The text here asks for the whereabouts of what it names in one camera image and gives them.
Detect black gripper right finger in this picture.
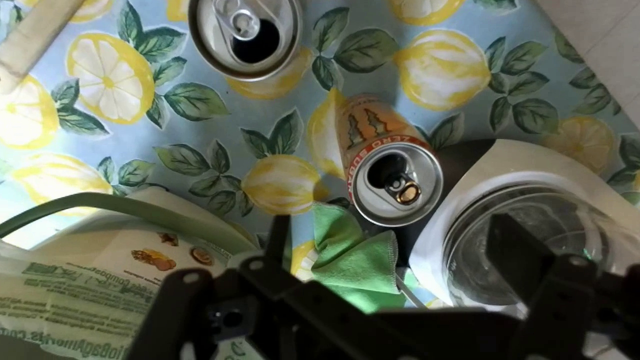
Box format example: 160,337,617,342
484,214,600,360

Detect green cloth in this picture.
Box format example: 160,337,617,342
293,202,418,317

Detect silver drink can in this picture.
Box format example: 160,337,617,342
187,0,316,103

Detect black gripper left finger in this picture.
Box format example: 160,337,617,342
229,217,316,317

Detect white bin with green handle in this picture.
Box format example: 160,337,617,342
0,190,269,360

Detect lemon print tablecloth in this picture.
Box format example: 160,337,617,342
0,0,640,322

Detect wooden fork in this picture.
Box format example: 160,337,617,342
0,0,87,76

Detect orange drink can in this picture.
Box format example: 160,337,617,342
337,96,446,231

